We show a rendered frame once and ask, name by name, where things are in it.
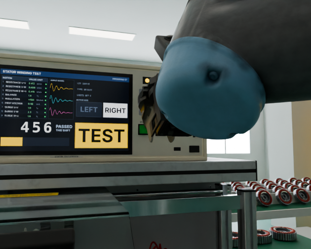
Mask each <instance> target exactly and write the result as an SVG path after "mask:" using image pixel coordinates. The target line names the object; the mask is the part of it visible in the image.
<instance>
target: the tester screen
mask: <svg viewBox="0 0 311 249"><path fill-rule="evenodd" d="M76 101H78V102H100V103H122V104H127V118H103V117H76ZM19 121H44V122H53V134H26V133H19ZM75 123H104V124H128V147H129V78H125V77H111V76H98V75H84V74H70V73H56V72H42V71H28V70H14V69H0V138H1V137H48V138H69V146H1V145H0V151H128V148H75Z"/></svg>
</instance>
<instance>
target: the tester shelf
mask: <svg viewBox="0 0 311 249"><path fill-rule="evenodd" d="M239 181H258V178H257V161H255V160H238V159H223V158H209V157H207V161H163V162H93V163H23V164H0V191H8V190H34V189H59V188H85V187H111V186H136V185H162V184H188V183H213V182H239Z"/></svg>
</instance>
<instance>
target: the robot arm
mask: <svg viewBox="0 0 311 249"><path fill-rule="evenodd" d="M154 49H155V51H156V52H157V54H158V56H159V57H160V59H161V60H162V65H161V68H160V71H159V73H157V75H156V76H154V77H152V78H149V80H150V81H149V83H148V85H147V86H143V87H142V91H141V92H140V94H139V96H138V107H139V109H140V111H141V115H142V120H143V123H144V126H145V128H146V129H147V132H148V137H149V141H150V142H152V141H153V137H154V134H155V132H156V134H157V135H158V136H167V138H168V140H169V142H170V143H172V142H173V141H174V139H175V136H186V137H189V136H193V137H199V138H204V139H211V140H225V139H231V138H233V137H234V136H235V135H237V134H244V133H246V132H248V131H249V130H250V129H251V128H252V127H253V126H254V125H255V124H256V122H257V121H258V119H259V116H260V113H261V112H262V110H263V108H264V106H265V104H271V103H283V102H295V101H308V100H311V0H188V2H187V5H186V8H185V10H184V12H183V14H182V17H181V19H180V21H179V22H178V25H177V27H176V30H175V32H174V35H167V36H159V35H157V36H156V37H155V45H154Z"/></svg>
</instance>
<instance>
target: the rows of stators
mask: <svg viewBox="0 0 311 249"><path fill-rule="evenodd" d="M272 238H273V239H275V240H279V241H280V240H281V241H282V240H283V241H294V240H296V239H297V231H296V230H294V229H292V228H288V227H282V226H281V227H280V226H274V227H271V228H269V231H267V230H263V229H257V244H268V243H270V242H272ZM232 245H233V247H234V248H235V247H238V232H234V231H232Z"/></svg>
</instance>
